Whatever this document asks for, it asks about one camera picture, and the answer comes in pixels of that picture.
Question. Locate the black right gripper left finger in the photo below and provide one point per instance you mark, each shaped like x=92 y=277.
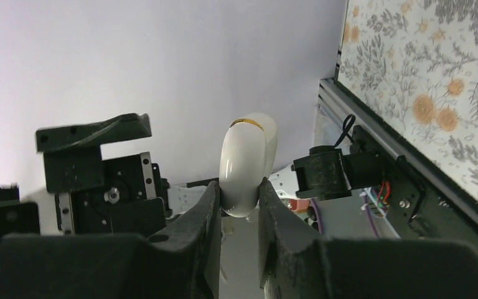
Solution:
x=180 y=261

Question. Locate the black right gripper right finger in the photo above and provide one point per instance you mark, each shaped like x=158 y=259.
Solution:
x=296 y=261

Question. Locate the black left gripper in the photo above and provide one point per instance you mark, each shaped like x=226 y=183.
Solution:
x=103 y=196

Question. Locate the white oval earbud charging case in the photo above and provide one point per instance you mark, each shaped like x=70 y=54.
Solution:
x=247 y=158

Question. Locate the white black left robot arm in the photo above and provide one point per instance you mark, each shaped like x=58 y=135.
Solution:
x=325 y=172

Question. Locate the floral patterned table mat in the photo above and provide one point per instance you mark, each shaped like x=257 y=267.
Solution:
x=415 y=64

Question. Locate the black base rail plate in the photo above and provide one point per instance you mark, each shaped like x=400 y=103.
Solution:
x=423 y=202

